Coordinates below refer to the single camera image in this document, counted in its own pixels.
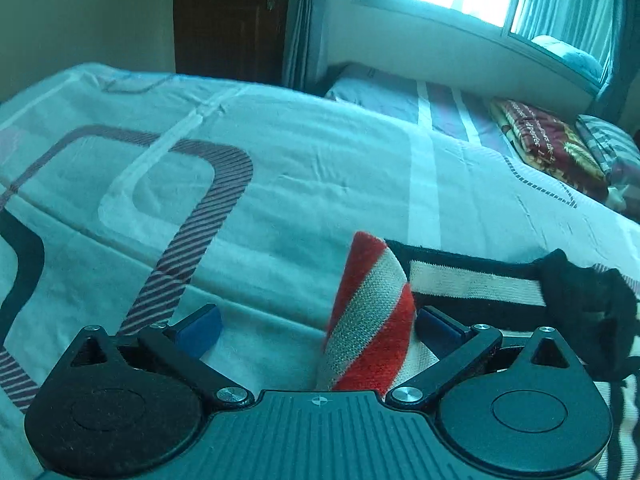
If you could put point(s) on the striped pillow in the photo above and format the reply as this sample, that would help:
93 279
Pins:
612 145

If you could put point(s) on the striped knitted sweater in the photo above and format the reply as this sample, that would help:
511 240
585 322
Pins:
370 320

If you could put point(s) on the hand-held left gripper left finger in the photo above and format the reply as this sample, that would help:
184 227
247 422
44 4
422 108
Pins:
200 332

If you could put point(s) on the black cloth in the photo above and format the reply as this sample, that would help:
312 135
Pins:
585 310

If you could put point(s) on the bed with patterned sheet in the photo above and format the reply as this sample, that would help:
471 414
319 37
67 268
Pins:
310 170

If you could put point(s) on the dark wooden door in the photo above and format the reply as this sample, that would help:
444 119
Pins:
230 15

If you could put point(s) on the folded red printed blanket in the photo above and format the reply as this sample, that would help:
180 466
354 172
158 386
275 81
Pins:
545 140

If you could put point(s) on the bed with striped sheet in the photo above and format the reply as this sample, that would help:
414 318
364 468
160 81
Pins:
400 95

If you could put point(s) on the teal curtain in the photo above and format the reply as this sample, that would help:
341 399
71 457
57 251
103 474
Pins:
302 30
560 0

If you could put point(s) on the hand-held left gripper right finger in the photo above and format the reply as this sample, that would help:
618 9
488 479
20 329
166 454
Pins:
440 332

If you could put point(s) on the teal cushion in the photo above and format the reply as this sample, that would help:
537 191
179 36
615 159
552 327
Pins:
570 55

